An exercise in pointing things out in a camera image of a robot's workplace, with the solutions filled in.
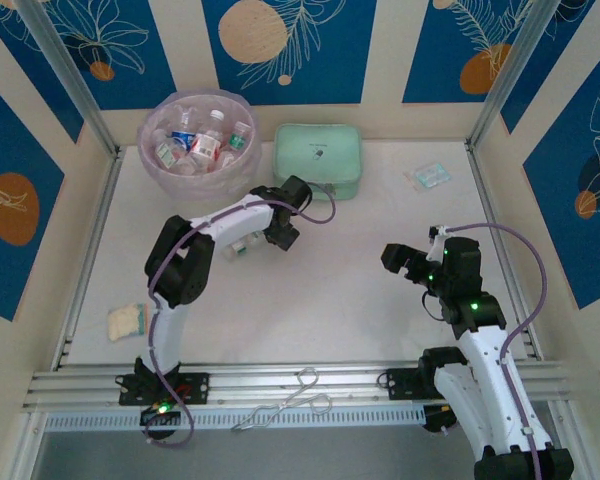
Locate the medicine bottle green white label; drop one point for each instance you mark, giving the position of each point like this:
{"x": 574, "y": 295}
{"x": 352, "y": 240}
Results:
{"x": 166, "y": 156}
{"x": 240, "y": 248}

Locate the white carton box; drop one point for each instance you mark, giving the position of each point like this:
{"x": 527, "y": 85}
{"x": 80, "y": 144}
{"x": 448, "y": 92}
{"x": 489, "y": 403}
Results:
{"x": 237, "y": 140}

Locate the white bin with pink liner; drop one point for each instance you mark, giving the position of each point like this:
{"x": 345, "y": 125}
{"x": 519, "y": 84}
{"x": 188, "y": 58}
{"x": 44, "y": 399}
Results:
{"x": 205, "y": 187}

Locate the water bottle red white label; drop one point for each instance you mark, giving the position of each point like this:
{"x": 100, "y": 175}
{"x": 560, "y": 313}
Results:
{"x": 205, "y": 145}

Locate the water bottle large blue label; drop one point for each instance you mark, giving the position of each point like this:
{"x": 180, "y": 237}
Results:
{"x": 182, "y": 136}

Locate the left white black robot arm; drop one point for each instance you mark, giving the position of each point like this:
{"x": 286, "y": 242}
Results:
{"x": 180, "y": 270}

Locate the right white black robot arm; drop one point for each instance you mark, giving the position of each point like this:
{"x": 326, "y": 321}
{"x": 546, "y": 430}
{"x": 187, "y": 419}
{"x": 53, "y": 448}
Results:
{"x": 485, "y": 390}

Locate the mint green zip pouch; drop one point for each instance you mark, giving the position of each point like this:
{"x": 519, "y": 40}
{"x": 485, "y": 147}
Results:
{"x": 315, "y": 155}

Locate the small transparent wrapper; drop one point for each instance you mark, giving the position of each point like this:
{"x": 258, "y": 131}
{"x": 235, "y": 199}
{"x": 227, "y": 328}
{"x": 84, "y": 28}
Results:
{"x": 411, "y": 180}

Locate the clear plastic packet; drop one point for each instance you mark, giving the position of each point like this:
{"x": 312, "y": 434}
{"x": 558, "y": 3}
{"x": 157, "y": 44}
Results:
{"x": 432, "y": 176}

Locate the black base controller board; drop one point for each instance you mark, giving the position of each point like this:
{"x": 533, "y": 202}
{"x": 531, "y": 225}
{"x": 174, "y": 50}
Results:
{"x": 155, "y": 417}
{"x": 437, "y": 420}

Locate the gauze packet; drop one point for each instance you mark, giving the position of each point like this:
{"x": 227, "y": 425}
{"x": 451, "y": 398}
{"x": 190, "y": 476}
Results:
{"x": 125, "y": 322}

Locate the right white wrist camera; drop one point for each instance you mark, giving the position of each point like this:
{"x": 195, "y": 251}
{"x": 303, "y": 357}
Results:
{"x": 437, "y": 245}

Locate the aluminium table side rail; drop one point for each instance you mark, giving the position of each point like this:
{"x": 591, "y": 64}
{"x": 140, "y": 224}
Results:
{"x": 489, "y": 200}
{"x": 95, "y": 240}

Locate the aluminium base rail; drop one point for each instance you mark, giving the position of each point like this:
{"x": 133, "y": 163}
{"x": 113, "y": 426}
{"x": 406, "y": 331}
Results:
{"x": 260, "y": 387}

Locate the aluminium frame post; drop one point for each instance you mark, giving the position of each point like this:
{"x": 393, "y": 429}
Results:
{"x": 515, "y": 70}
{"x": 50, "y": 45}

